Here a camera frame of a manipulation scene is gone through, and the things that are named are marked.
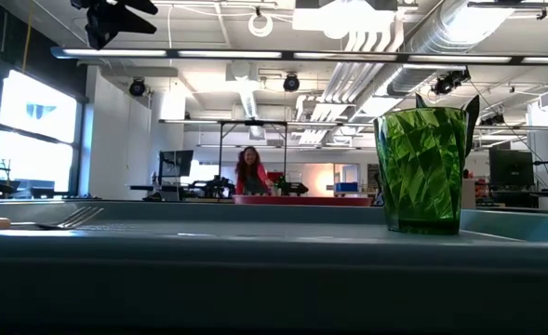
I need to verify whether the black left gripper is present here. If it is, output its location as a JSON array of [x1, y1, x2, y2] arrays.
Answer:
[[70, 0, 159, 51]]

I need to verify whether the fork with wooden handle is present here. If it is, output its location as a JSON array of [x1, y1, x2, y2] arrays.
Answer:
[[0, 206, 106, 233]]

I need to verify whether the blue plastic tray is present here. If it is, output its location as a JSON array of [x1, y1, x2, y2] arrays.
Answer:
[[0, 199, 548, 335]]

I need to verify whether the green faceted plastic cup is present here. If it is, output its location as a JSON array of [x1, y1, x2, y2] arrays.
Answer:
[[372, 106, 470, 236]]

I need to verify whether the large window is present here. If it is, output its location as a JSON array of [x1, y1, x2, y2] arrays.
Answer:
[[0, 69, 82, 196]]

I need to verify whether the black computer monitor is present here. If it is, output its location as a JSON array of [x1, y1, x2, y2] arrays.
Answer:
[[488, 148, 536, 188], [158, 149, 195, 179]]

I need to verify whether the person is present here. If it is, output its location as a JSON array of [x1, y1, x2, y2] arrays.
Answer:
[[234, 145, 275, 196]]

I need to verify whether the black desktop machine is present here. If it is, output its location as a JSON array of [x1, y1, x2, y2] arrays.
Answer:
[[267, 174, 310, 196]]

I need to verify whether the black track light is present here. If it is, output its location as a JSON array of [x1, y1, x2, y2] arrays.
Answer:
[[430, 67, 472, 97]]

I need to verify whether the overhead light bar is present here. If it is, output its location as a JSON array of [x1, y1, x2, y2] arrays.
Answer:
[[49, 45, 548, 66]]

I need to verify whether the green plant in white pot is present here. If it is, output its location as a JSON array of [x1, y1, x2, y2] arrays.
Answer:
[[414, 91, 482, 210]]

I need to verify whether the black ceiling camera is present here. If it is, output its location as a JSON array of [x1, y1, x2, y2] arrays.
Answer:
[[282, 72, 301, 93], [127, 76, 147, 98]]

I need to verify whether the white cable ring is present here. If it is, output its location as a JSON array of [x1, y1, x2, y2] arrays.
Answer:
[[247, 12, 274, 38]]

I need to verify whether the black metal stand frame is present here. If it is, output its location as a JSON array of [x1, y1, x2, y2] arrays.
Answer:
[[217, 119, 288, 187]]

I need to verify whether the silver ceiling duct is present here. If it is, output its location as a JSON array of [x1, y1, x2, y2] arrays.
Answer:
[[384, 0, 519, 97]]

